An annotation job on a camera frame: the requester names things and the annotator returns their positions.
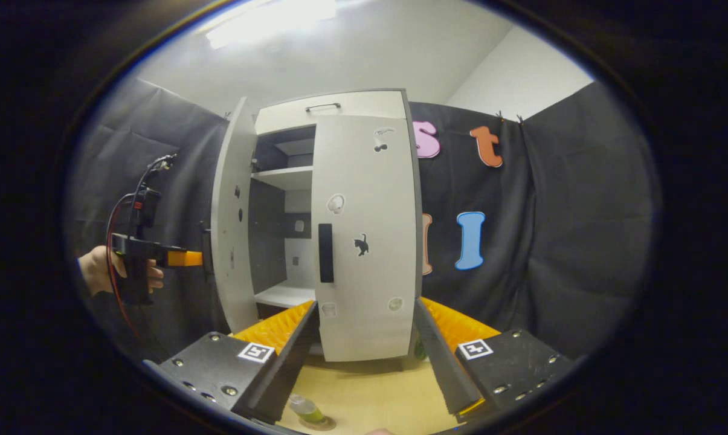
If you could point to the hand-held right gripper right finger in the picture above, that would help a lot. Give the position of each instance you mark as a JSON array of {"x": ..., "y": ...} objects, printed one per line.
[{"x": 442, "y": 362}]

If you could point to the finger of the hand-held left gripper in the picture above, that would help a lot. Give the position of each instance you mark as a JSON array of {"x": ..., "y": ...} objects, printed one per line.
[{"x": 185, "y": 258}]

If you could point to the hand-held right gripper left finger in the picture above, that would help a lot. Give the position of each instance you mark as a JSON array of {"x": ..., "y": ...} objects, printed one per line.
[{"x": 285, "y": 368}]

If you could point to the clear bottle with green label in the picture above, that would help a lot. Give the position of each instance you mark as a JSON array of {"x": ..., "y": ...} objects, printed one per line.
[{"x": 306, "y": 409}]

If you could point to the white cabinet door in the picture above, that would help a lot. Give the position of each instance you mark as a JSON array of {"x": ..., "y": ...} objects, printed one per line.
[
  {"x": 231, "y": 241},
  {"x": 376, "y": 199}
]

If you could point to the round brown coaster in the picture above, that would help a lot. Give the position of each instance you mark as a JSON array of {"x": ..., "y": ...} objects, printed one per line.
[{"x": 324, "y": 423}]

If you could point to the white cabinet shelf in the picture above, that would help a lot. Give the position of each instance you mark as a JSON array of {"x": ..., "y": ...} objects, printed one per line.
[
  {"x": 288, "y": 295},
  {"x": 285, "y": 177}
]

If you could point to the white and grey cabinet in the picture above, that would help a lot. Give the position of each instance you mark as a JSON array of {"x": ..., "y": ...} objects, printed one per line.
[{"x": 267, "y": 241}]

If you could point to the black backdrop cloth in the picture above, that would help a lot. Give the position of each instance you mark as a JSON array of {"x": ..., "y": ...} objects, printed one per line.
[{"x": 581, "y": 229}]

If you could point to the white drawer front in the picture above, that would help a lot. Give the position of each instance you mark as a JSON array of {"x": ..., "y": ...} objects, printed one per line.
[{"x": 364, "y": 104}]

